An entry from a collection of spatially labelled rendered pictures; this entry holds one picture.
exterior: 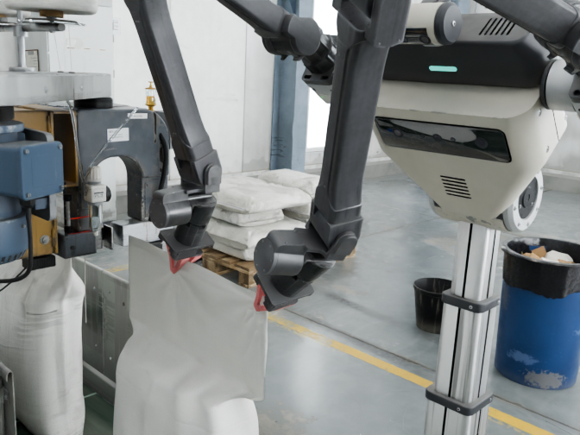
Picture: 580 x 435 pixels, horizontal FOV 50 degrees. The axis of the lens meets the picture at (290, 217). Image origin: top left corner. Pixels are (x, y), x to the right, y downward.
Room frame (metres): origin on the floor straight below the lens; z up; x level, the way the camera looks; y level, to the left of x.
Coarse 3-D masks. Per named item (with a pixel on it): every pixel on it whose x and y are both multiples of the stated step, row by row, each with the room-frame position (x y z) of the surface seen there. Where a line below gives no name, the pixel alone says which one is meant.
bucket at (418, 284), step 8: (416, 280) 3.56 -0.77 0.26; (424, 280) 3.60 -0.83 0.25; (432, 280) 3.62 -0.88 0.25; (440, 280) 3.61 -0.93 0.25; (448, 280) 3.59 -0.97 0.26; (416, 288) 3.43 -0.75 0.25; (424, 288) 3.60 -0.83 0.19; (432, 288) 3.61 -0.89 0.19; (440, 288) 3.60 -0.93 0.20; (448, 288) 3.58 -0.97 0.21; (416, 296) 3.45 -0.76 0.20; (424, 296) 3.38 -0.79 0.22; (432, 296) 3.34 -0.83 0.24; (440, 296) 3.33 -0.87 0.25; (416, 304) 3.45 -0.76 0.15; (424, 304) 3.39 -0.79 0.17; (432, 304) 3.36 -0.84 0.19; (440, 304) 3.34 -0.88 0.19; (416, 312) 3.46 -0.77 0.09; (424, 312) 3.39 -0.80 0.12; (432, 312) 3.36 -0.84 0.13; (440, 312) 3.35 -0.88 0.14; (416, 320) 3.47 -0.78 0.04; (424, 320) 3.40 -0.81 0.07; (432, 320) 3.37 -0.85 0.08; (440, 320) 3.36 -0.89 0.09; (424, 328) 3.40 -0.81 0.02; (432, 328) 3.37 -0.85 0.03; (440, 328) 3.37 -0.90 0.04
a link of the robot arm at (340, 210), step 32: (384, 0) 0.71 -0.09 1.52; (352, 32) 0.76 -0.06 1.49; (384, 32) 0.74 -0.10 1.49; (352, 64) 0.78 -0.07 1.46; (384, 64) 0.80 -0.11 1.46; (352, 96) 0.81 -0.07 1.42; (352, 128) 0.83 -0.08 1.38; (352, 160) 0.86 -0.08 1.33; (320, 192) 0.92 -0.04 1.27; (352, 192) 0.90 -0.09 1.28; (320, 224) 0.94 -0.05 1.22; (352, 224) 0.92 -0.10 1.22
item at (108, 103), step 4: (76, 100) 1.44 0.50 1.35; (80, 100) 1.44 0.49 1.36; (84, 100) 1.44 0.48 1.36; (88, 100) 1.43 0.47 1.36; (92, 100) 1.44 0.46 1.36; (96, 100) 1.44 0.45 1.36; (100, 100) 1.44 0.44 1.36; (104, 100) 1.45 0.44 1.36; (108, 100) 1.46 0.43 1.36; (112, 100) 1.48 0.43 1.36; (76, 104) 1.44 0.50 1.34; (80, 104) 1.44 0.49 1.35; (84, 104) 1.44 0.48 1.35; (88, 104) 1.43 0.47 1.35; (92, 104) 1.44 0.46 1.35; (96, 104) 1.44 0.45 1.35; (100, 104) 1.44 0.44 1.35; (104, 104) 1.45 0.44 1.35; (108, 104) 1.46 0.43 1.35; (112, 104) 1.48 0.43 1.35
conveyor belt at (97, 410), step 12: (84, 384) 1.92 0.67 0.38; (84, 396) 1.84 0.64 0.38; (96, 396) 1.84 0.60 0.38; (96, 408) 1.77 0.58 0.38; (108, 408) 1.77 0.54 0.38; (96, 420) 1.70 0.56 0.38; (108, 420) 1.71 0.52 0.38; (24, 432) 1.62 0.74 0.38; (84, 432) 1.64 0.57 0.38; (96, 432) 1.64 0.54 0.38; (108, 432) 1.64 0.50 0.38
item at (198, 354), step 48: (144, 288) 1.37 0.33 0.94; (192, 288) 1.21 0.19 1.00; (240, 288) 1.10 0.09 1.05; (144, 336) 1.33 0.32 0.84; (192, 336) 1.21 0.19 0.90; (240, 336) 1.09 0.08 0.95; (144, 384) 1.20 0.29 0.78; (192, 384) 1.13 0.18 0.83; (240, 384) 1.09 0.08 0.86; (144, 432) 1.17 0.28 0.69; (192, 432) 1.09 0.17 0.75; (240, 432) 1.10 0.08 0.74
